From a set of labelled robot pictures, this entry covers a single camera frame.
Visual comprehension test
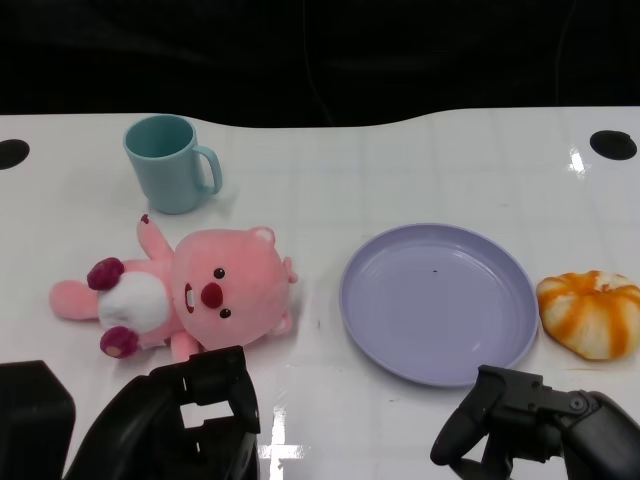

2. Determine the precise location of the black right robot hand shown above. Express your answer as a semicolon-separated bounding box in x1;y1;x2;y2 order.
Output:
429;364;640;480

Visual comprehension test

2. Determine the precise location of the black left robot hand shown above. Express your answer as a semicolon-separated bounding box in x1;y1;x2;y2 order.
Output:
64;344;262;480

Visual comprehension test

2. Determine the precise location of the pink plush beaver doll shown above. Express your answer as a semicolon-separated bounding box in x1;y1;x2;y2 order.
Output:
48;213;301;362

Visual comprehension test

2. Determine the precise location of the lavender plastic plate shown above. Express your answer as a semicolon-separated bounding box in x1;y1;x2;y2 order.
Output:
338;222;542;389

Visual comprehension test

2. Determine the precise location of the orange white plush bun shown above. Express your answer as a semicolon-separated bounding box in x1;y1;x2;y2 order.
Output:
536;270;640;361

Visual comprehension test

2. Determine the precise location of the light blue plastic mug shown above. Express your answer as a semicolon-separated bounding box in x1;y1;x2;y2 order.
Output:
123;113;224;215

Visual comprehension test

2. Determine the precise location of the black round table grommet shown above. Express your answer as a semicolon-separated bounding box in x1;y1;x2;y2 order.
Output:
589;129;639;161
0;138;30;170

